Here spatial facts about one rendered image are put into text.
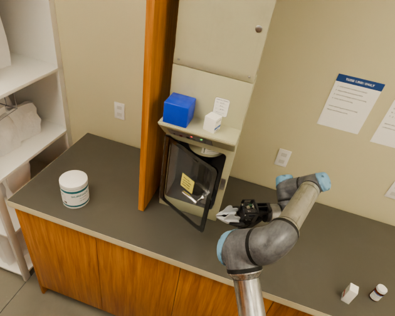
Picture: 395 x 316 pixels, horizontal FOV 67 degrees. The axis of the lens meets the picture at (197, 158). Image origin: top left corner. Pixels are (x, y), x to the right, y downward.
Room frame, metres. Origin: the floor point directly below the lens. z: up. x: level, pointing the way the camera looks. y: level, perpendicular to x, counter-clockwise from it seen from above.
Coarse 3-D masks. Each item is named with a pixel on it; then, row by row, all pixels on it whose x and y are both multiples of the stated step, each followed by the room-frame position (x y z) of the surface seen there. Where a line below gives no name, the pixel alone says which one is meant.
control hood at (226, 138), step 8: (160, 120) 1.02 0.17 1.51; (192, 120) 1.07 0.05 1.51; (200, 120) 1.08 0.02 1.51; (168, 128) 1.02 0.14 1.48; (176, 128) 1.00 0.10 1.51; (184, 128) 1.00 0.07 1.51; (192, 128) 1.01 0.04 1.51; (200, 128) 1.02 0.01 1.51; (224, 128) 1.06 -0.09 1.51; (232, 128) 1.07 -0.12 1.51; (200, 136) 0.98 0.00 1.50; (208, 136) 0.98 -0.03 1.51; (216, 136) 0.99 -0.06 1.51; (224, 136) 1.00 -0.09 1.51; (232, 136) 1.01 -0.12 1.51; (216, 144) 1.02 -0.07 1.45; (224, 144) 0.98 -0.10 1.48; (232, 144) 0.96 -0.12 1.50
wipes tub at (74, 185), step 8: (64, 176) 1.04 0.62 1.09; (72, 176) 1.05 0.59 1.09; (80, 176) 1.06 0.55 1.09; (64, 184) 0.99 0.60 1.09; (72, 184) 1.00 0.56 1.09; (80, 184) 1.01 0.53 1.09; (64, 192) 0.98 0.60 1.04; (72, 192) 0.98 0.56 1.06; (80, 192) 1.00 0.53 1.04; (88, 192) 1.06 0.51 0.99; (64, 200) 0.98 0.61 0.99; (72, 200) 0.98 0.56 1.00; (80, 200) 1.00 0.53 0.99; (88, 200) 1.05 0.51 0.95; (72, 208) 0.98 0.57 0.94
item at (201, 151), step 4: (192, 148) 1.14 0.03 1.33; (196, 148) 1.13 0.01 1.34; (200, 148) 1.12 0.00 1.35; (204, 148) 1.12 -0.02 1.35; (196, 152) 1.12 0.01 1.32; (200, 152) 1.11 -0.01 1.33; (204, 152) 1.11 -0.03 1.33; (208, 152) 1.11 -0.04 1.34; (212, 152) 1.12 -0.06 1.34; (216, 152) 1.13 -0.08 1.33; (204, 156) 1.10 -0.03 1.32; (208, 156) 1.11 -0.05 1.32; (212, 156) 1.11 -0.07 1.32; (216, 156) 1.12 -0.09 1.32
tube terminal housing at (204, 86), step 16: (176, 64) 1.13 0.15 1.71; (176, 80) 1.12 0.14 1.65; (192, 80) 1.11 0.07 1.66; (208, 80) 1.10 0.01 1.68; (224, 80) 1.09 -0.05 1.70; (240, 80) 1.08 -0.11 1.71; (192, 96) 1.11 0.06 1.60; (208, 96) 1.10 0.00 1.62; (224, 96) 1.09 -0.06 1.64; (240, 96) 1.08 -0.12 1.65; (208, 112) 1.10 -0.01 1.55; (240, 112) 1.07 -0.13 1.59; (240, 128) 1.07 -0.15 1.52; (192, 144) 1.10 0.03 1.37; (224, 176) 1.07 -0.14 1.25
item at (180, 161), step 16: (176, 144) 1.07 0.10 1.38; (176, 160) 1.06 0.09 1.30; (192, 160) 1.01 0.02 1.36; (176, 176) 1.06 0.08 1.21; (192, 176) 1.00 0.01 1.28; (208, 176) 0.95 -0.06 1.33; (176, 192) 1.05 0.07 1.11; (192, 192) 0.99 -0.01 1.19; (208, 192) 0.94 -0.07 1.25; (176, 208) 1.04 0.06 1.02; (192, 208) 0.98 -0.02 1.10; (208, 208) 0.93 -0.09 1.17; (192, 224) 0.97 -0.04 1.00
